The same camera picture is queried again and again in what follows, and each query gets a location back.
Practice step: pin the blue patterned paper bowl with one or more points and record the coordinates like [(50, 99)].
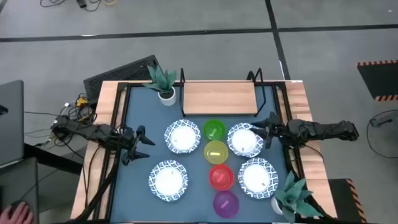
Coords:
[(257, 178), (182, 137), (245, 140), (168, 180)]

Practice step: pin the yellow plastic bowl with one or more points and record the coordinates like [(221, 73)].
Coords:
[(216, 152)]

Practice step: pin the black power adapter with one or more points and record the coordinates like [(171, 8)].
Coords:
[(81, 3)]

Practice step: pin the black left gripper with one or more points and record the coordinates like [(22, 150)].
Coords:
[(126, 140)]

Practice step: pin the person's hand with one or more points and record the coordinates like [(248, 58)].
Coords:
[(15, 216)]

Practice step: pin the wooden shelf with black frame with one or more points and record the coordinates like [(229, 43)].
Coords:
[(219, 98)]

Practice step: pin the snake plant in white pot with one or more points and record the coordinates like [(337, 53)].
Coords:
[(168, 98), (292, 199)]

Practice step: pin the black floor beam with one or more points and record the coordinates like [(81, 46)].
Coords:
[(53, 158)]

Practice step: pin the grey floor device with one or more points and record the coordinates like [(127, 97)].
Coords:
[(384, 119)]

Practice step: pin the black computer mouse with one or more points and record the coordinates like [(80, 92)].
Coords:
[(20, 203)]

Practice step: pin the red plastic bowl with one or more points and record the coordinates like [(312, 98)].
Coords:
[(221, 177)]

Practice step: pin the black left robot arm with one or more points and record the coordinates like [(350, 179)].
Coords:
[(93, 132)]

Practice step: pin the green plastic bowl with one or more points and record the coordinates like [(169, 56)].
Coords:
[(214, 129)]

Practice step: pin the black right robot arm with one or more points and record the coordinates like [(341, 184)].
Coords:
[(323, 129)]

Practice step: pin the black metal table frame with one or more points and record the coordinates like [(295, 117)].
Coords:
[(133, 84)]

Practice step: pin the black hazard-striped floor mat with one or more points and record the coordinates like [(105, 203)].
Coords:
[(342, 199), (379, 79)]

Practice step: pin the grey laptop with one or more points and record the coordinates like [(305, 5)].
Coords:
[(11, 124)]

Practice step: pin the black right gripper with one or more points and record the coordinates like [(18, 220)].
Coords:
[(278, 129)]

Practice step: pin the purple plastic bowl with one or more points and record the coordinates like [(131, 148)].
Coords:
[(225, 204)]

